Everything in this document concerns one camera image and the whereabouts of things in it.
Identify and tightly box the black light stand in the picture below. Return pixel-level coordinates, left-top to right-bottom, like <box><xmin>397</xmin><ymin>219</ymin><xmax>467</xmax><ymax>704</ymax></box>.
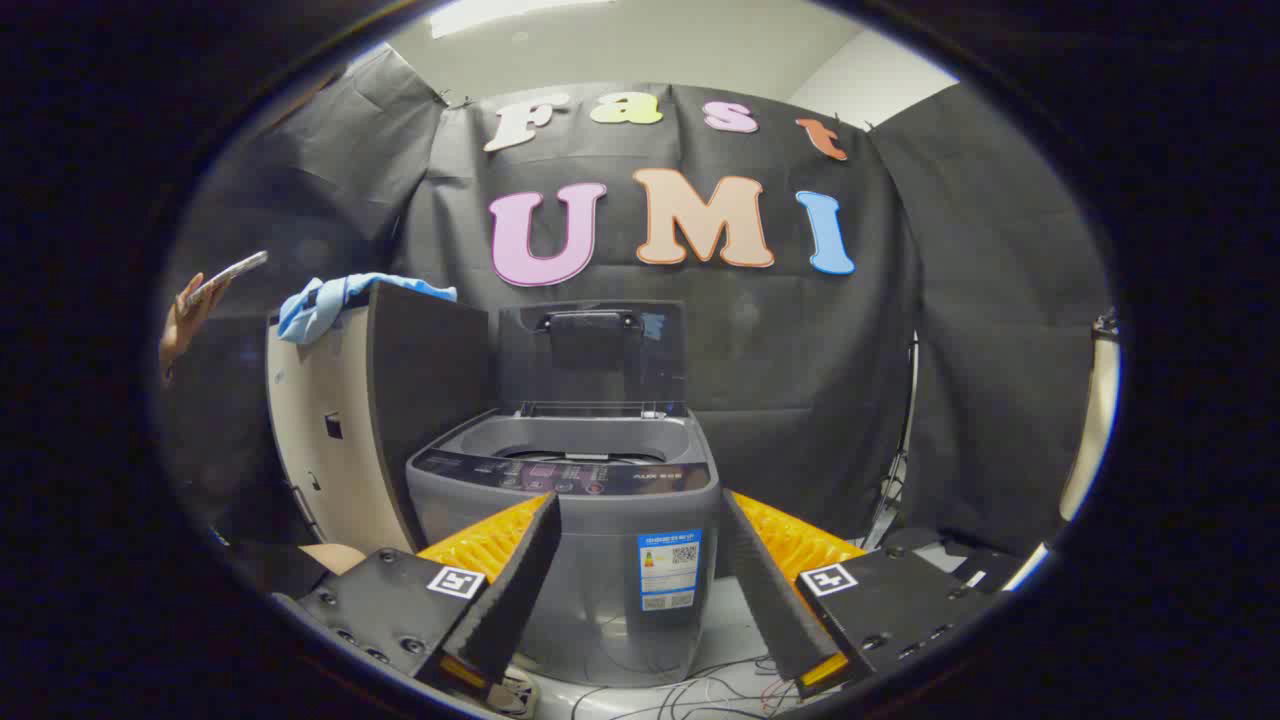
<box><xmin>865</xmin><ymin>335</ymin><xmax>921</xmax><ymax>551</ymax></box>

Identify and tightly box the beige cabinet with dark side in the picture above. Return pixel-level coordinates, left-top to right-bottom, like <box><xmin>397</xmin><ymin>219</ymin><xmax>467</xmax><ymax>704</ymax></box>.
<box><xmin>265</xmin><ymin>282</ymin><xmax>491</xmax><ymax>556</ymax></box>

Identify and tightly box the patterned shoe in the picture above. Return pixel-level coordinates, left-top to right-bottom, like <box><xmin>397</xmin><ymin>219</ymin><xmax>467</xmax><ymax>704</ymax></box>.
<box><xmin>487</xmin><ymin>668</ymin><xmax>541</xmax><ymax>717</ymax></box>

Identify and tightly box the bundle of floor cables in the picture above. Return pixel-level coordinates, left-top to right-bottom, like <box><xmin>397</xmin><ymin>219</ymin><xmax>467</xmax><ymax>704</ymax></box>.
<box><xmin>560</xmin><ymin>655</ymin><xmax>831</xmax><ymax>720</ymax></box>

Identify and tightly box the black backdrop cloth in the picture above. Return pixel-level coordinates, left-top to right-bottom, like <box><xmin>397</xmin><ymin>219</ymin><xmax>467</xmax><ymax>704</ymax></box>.
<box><xmin>160</xmin><ymin>45</ymin><xmax>1113</xmax><ymax>556</ymax></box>

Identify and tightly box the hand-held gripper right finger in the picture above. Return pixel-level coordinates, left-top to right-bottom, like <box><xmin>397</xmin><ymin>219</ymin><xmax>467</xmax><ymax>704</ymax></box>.
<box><xmin>722</xmin><ymin>488</ymin><xmax>1001</xmax><ymax>699</ymax></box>

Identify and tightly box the light blue garment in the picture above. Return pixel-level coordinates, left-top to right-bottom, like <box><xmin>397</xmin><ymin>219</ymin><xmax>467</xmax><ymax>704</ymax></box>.
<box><xmin>277</xmin><ymin>272</ymin><xmax>458</xmax><ymax>345</ymax></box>

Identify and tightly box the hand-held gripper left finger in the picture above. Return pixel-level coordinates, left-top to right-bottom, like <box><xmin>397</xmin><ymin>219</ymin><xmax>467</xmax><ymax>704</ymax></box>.
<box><xmin>272</xmin><ymin>490</ymin><xmax>563</xmax><ymax>701</ymax></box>

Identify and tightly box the grey washing machine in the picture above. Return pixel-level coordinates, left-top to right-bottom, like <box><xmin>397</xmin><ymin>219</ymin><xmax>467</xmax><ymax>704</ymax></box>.
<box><xmin>405</xmin><ymin>400</ymin><xmax>721</xmax><ymax>688</ymax></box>

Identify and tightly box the dark washing machine lid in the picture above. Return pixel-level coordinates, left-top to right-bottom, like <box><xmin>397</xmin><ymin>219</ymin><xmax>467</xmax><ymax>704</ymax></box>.
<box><xmin>497</xmin><ymin>300</ymin><xmax>689</xmax><ymax>416</ymax></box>

